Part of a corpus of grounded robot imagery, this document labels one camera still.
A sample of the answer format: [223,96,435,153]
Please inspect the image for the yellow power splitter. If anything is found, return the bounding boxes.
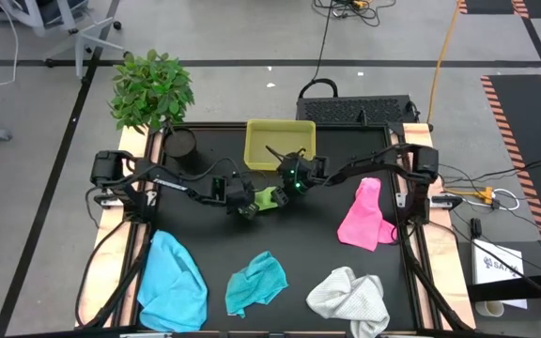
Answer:
[443,186,495,206]

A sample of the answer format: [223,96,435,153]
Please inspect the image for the orange-yellow cable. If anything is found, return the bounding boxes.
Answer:
[427,0,462,124]

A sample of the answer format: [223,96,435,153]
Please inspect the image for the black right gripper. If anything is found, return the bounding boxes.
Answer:
[264,145,331,194]

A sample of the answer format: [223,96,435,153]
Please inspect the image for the black striped floor mat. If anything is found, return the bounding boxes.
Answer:
[456,0,541,20]
[480,73,541,273]

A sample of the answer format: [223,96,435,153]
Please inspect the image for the grey office chair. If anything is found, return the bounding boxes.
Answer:
[0,0,129,80]

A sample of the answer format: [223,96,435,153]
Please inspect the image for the black table frame strut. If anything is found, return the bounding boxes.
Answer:
[401,224,471,332]
[85,224,152,329]

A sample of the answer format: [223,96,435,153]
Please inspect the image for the green microfiber towel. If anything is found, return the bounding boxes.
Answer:
[254,186,284,211]

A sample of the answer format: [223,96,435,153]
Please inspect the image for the light blue microfiber towel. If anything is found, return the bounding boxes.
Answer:
[136,229,209,333]

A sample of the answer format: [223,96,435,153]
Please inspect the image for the yellow plastic bin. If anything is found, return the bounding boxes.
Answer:
[243,118,317,172]

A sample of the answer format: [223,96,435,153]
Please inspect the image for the green potted plant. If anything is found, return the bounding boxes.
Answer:
[109,48,199,160]

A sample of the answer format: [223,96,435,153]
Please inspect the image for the thick black computer cable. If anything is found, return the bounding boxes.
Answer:
[297,0,340,100]

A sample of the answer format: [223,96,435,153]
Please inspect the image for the pink microfiber towel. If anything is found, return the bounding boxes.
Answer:
[336,177,398,253]

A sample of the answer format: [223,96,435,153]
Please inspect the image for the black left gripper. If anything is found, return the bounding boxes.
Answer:
[226,174,290,221]

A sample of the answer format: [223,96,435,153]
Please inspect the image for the white microfiber towel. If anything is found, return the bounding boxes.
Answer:
[305,266,391,338]

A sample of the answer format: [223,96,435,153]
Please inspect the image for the white paper cup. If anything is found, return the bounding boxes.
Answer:
[474,300,505,318]

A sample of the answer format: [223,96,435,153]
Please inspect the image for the white printed booklet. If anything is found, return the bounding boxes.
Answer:
[471,238,529,310]

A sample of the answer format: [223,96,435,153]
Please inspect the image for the tangled black floor cables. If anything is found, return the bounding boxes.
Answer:
[314,0,396,27]

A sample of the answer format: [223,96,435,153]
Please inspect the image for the teal microfiber towel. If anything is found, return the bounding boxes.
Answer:
[224,251,289,319]

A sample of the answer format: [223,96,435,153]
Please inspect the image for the wooden table side board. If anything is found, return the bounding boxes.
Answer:
[401,122,477,330]
[75,125,154,329]

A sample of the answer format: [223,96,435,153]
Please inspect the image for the black computer case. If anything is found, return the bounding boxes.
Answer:
[296,95,417,127]

